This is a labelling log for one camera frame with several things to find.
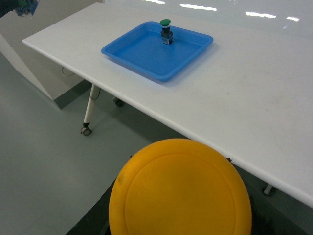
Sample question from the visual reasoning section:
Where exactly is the white partition panel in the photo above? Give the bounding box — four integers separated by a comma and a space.
0, 0, 95, 109

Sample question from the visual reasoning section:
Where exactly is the white table leg with caster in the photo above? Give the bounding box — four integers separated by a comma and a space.
81, 83, 100, 136

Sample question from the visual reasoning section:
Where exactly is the blue plastic tray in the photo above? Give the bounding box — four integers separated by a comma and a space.
101, 21, 214, 82

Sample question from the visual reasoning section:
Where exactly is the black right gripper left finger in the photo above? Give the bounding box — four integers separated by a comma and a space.
67, 188, 112, 235

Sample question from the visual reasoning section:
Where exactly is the red mushroom push button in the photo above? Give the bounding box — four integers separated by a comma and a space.
14, 0, 40, 17

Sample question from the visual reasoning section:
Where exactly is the green mushroom push button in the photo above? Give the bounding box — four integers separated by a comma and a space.
159, 19, 174, 45

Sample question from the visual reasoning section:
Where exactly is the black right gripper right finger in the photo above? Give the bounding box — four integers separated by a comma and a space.
248, 188, 308, 235

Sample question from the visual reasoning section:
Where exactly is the yellow mushroom push button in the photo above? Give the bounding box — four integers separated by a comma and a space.
109, 139, 252, 235

